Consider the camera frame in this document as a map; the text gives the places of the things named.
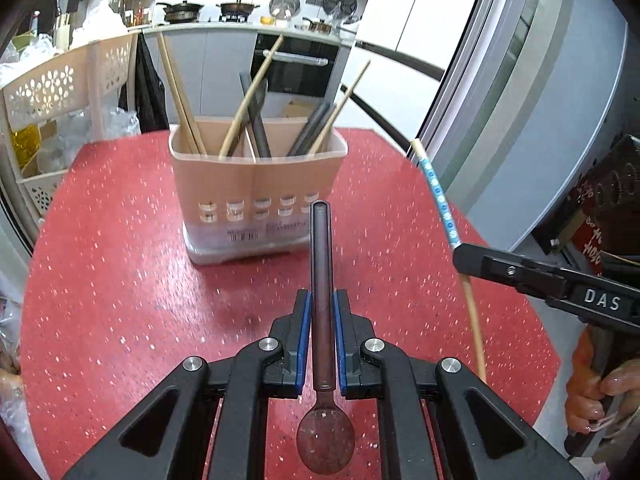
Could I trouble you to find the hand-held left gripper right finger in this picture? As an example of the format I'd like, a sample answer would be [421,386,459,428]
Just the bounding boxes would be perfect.
[335,290,583,480]

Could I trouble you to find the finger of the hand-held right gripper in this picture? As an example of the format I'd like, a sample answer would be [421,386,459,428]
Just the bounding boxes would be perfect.
[452,242,577,305]

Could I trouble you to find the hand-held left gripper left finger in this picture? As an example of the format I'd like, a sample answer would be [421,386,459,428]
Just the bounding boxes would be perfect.
[62,290,312,480]

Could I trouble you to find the blue patterned wooden chopstick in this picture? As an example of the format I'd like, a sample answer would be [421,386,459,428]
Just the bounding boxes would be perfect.
[410,138,489,382]

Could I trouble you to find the beige plastic utensil holder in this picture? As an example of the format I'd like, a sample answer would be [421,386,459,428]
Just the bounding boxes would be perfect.
[168,115,349,266]

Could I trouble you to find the chopsticks and utensils in holder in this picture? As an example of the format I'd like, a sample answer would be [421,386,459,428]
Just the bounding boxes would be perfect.
[135,22,353,126]

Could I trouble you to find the person's right hand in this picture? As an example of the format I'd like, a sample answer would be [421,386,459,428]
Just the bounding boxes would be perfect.
[565,332,640,436]

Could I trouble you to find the black printed clothing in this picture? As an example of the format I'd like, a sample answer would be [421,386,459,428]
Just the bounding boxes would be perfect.
[531,134,640,282]

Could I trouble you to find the plain wooden chopstick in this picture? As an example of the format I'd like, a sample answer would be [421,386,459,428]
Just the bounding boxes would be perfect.
[218,33,285,159]
[156,33,199,157]
[306,59,372,157]
[314,85,352,147]
[164,41,208,157]

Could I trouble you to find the cardboard box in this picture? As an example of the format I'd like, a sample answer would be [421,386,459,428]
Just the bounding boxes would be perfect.
[283,99,327,120]

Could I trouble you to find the white tall cabinet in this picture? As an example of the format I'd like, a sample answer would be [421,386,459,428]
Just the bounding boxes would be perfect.
[349,0,492,142]

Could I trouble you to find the black built-in oven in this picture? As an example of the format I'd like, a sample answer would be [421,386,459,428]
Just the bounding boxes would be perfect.
[249,32,342,99]

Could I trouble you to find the crumpled clear plastic bag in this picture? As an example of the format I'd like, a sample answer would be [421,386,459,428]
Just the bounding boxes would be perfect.
[0,285,28,463]

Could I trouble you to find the black hanging bag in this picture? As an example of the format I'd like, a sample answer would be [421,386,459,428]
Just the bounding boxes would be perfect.
[117,32,171,134]

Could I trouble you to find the copper pot with lid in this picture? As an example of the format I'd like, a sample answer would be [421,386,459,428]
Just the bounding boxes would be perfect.
[216,0,261,16]

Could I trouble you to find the black wok with lid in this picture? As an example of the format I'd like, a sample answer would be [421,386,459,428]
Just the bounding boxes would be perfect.
[155,0,206,24]

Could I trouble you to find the beige perforated storage rack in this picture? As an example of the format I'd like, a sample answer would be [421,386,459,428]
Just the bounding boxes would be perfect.
[0,31,139,217]

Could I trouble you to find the white spice rack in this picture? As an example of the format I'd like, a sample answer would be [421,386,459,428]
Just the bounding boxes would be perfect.
[122,0,159,27]

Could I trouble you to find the pile of clear plastic bags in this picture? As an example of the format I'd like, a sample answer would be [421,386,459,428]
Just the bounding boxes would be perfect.
[0,0,127,78]

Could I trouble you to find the beige knife block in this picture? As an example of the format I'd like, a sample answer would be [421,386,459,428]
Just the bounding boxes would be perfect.
[53,12,74,52]

